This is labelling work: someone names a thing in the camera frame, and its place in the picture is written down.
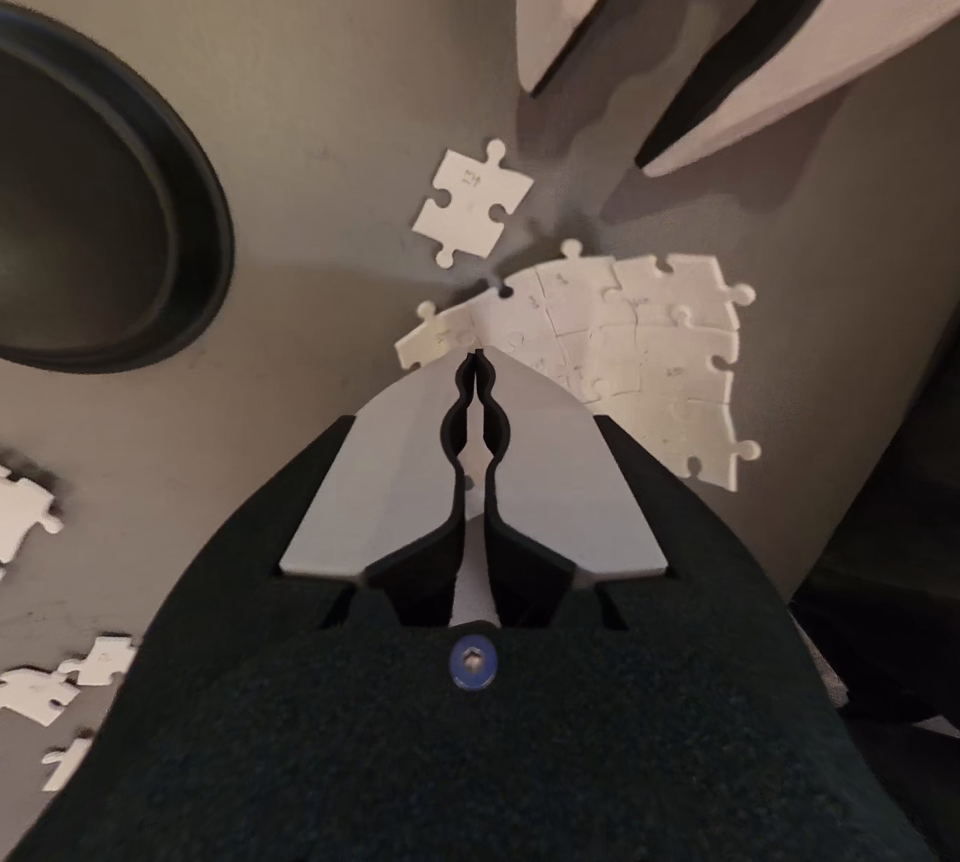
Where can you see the single white puzzle piece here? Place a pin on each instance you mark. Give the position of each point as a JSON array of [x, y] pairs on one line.
[[472, 202]]

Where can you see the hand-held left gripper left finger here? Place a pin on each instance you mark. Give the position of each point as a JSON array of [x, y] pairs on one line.
[[375, 487]]

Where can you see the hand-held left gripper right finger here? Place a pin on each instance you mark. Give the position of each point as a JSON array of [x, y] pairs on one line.
[[577, 494]]

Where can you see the pile of white puzzle pieces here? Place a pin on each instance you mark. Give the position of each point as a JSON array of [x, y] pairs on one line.
[[22, 509]]

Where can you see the black round stand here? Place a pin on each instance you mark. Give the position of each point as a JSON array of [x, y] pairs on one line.
[[90, 202]]

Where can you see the curved assembled puzzle section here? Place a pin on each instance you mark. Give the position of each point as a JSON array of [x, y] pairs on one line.
[[660, 367]]

